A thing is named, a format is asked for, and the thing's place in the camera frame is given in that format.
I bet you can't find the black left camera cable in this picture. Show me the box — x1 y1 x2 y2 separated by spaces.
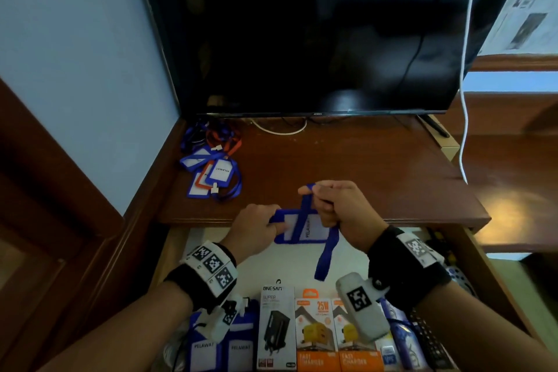
173 323 192 372

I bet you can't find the thin beige cable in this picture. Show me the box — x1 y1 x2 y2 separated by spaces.
251 117 308 136

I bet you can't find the wooden drawer with white bottom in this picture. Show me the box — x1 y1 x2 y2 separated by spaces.
148 226 546 372

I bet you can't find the slim black remote control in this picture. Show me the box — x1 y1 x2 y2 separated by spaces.
409 310 456 371

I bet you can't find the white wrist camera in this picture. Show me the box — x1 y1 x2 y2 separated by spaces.
335 272 391 342
194 295 245 342

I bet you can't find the white charger box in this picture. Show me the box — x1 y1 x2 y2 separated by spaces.
257 284 297 371

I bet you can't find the white cream tube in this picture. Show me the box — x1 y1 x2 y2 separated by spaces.
374 332 402 372

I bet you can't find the black left wristband with markers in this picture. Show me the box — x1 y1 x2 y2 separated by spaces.
164 241 238 312

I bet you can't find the brown wooden side cabinet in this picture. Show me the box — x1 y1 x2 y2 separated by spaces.
440 92 558 255

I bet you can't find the person's right hand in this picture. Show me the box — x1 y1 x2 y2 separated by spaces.
298 180 389 253

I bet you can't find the black plug adapter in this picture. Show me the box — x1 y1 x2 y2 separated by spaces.
429 232 450 255

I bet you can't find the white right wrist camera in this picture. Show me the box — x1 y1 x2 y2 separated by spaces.
335 272 391 342

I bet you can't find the printed newspaper sheet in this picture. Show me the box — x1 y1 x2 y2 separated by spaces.
478 0 558 56

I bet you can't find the blue soap packet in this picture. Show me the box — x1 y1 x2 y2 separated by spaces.
379 297 430 371

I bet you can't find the stack of stored blue badges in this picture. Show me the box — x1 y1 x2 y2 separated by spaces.
187 297 260 372

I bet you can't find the large white remote control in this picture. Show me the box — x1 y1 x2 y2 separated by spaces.
446 266 478 298

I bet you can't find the person's left hand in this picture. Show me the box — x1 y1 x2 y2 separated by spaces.
220 203 287 264

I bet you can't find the black wristband with markers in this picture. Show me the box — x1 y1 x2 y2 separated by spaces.
164 241 238 312
367 226 452 312

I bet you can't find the black television stand leg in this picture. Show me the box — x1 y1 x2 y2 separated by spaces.
418 114 450 138

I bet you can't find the thick white power cable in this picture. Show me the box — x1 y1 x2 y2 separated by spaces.
459 0 480 185

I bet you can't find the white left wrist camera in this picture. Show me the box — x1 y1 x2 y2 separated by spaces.
194 295 245 342

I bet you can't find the black television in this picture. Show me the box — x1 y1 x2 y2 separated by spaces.
130 0 535 117

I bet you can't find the person's right forearm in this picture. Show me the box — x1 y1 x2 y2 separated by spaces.
416 282 558 372

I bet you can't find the black right wristband with markers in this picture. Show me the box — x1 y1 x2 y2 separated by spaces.
367 226 452 312

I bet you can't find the person's left forearm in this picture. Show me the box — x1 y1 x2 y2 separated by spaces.
39 282 192 372

